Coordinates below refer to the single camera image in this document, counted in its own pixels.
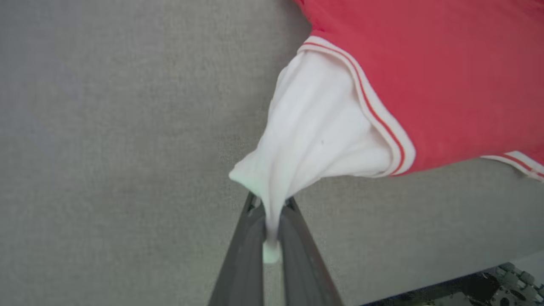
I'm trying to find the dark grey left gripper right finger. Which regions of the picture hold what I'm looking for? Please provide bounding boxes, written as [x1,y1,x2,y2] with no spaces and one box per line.
[278,198,344,306]

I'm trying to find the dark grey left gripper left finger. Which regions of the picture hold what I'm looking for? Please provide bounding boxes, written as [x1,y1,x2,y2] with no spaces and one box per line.
[208,192,266,306]

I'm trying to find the red and white shirt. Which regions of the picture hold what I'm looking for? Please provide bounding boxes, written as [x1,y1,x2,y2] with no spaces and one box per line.
[229,0,544,264]

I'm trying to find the grey fabric sofa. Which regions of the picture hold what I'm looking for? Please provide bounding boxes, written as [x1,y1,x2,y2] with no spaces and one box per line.
[0,0,544,306]

